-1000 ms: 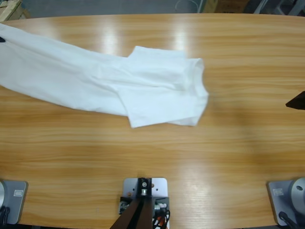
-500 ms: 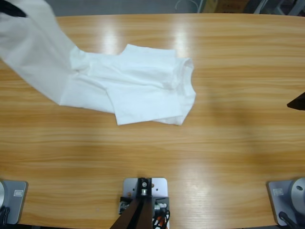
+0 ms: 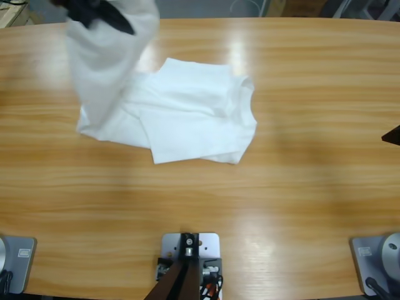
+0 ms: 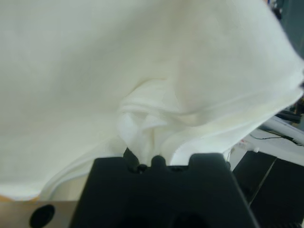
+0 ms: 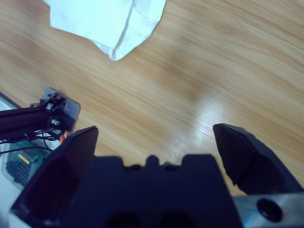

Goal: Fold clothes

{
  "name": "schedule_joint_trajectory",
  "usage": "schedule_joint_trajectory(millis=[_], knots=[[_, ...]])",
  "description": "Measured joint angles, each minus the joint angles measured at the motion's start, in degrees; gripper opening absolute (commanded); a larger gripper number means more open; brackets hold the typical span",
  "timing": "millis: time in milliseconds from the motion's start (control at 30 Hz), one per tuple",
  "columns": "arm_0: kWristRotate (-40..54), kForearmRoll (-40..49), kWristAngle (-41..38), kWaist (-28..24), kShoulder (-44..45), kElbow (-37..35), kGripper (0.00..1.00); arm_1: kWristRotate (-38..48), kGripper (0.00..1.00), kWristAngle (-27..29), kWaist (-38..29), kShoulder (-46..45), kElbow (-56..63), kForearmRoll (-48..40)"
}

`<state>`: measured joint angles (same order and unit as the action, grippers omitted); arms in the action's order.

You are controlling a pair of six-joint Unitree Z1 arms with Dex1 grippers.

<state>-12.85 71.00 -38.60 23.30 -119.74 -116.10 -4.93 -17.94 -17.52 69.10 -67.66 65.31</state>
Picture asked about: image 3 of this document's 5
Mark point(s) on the grey metal frame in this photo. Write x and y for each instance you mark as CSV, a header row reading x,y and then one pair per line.
x,y
359,9

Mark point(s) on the silver arm base disc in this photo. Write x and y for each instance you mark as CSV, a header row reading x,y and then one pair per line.
x,y
2,253
392,253

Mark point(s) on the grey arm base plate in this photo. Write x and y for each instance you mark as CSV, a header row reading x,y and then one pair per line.
x,y
362,265
22,268

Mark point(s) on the brown cardboard box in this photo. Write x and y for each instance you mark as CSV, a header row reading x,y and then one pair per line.
x,y
297,7

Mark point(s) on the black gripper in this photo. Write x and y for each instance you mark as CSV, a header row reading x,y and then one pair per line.
x,y
82,11

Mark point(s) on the pale cardboard box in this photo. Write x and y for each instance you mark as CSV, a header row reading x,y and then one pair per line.
x,y
15,14

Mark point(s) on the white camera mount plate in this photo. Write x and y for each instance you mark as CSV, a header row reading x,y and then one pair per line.
x,y
209,247

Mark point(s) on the white t-shirt with black print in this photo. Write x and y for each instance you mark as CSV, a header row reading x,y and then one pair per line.
x,y
187,118

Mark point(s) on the black post clamp bracket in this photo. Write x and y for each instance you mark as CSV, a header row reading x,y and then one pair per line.
x,y
214,261

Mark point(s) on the dark camera post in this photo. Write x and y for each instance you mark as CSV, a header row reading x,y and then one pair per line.
x,y
175,281

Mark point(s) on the grey base plate label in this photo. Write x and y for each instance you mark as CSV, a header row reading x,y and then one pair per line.
x,y
24,252
365,251

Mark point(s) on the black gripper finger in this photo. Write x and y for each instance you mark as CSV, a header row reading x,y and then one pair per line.
x,y
393,136

